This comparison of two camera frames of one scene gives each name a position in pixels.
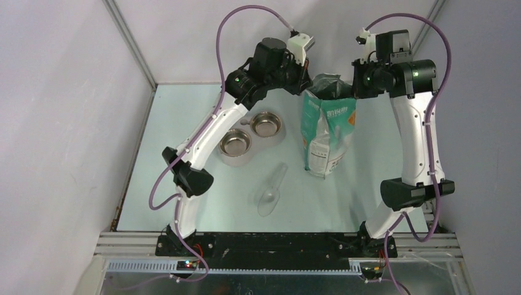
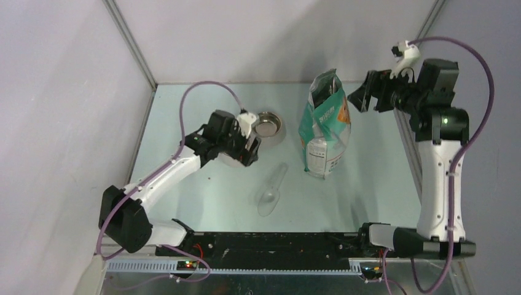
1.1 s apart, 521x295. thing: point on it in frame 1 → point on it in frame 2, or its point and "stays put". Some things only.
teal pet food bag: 328,114 stays put
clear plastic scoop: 269,201 stays put
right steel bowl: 265,124 stays put
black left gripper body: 290,73 → 236,149
